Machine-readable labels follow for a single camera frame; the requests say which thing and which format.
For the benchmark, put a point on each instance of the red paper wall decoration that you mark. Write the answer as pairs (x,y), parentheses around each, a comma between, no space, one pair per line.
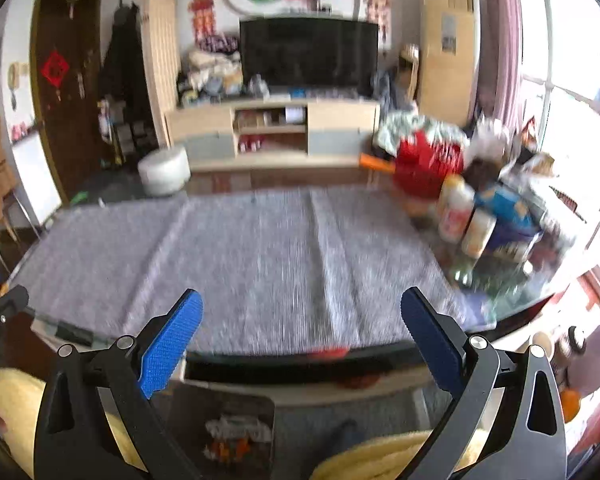
(375,5)
(205,10)

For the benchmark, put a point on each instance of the beige television cabinet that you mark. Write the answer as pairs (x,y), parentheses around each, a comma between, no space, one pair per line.
(205,125)

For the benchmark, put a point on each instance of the dark hanging coat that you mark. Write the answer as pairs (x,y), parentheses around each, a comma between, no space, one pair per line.
(122,60)

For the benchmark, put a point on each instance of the whiteboard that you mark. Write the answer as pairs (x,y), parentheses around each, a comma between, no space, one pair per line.
(35,180)

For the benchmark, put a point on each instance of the blue printed box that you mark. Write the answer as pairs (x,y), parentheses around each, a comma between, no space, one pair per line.
(505,205)

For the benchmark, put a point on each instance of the orange marker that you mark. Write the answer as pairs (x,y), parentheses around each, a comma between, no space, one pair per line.
(375,162)

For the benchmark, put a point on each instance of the beige standing air conditioner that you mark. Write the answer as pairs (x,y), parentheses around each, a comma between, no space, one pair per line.
(447,70)

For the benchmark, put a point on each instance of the grey table mat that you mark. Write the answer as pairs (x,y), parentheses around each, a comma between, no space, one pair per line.
(260,260)

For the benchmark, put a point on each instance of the pink curtain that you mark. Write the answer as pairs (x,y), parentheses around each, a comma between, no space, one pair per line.
(500,45)

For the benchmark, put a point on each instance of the wooden chair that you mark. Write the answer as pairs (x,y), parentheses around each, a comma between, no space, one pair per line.
(410,55)

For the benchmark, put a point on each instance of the red diamond door decoration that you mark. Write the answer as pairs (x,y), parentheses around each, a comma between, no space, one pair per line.
(55,70)

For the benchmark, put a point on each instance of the floral patterned cloth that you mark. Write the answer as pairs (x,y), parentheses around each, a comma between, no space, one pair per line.
(405,127)

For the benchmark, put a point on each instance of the yellow fleece blanket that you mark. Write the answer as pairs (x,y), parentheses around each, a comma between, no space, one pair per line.
(15,410)

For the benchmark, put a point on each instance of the black television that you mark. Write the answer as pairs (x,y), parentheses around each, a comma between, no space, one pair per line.
(310,52)

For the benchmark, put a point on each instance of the clear plastic bag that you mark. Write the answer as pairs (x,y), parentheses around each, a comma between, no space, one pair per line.
(490,137)

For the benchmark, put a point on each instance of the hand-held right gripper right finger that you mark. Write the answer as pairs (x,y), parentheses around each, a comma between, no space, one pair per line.
(432,345)

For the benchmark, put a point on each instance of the white round stool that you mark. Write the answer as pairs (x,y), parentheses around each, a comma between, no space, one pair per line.
(164,170)

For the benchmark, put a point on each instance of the beige lattice screen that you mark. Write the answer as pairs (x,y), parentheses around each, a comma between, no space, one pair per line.
(160,60)

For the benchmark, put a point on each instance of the window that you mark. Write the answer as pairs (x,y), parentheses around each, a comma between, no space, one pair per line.
(570,110)

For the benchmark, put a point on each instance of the dark brown door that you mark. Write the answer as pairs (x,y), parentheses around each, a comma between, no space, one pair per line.
(70,125)

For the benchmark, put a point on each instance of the white bottle with printed label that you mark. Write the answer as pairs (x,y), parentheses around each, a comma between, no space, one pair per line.
(455,210)
(477,235)

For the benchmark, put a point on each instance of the glass coffee table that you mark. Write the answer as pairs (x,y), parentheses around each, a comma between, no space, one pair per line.
(290,391)

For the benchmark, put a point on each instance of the orange fruit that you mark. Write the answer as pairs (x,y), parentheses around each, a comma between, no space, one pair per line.
(570,405)

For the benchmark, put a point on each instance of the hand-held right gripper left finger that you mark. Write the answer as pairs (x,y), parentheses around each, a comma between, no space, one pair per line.
(172,345)

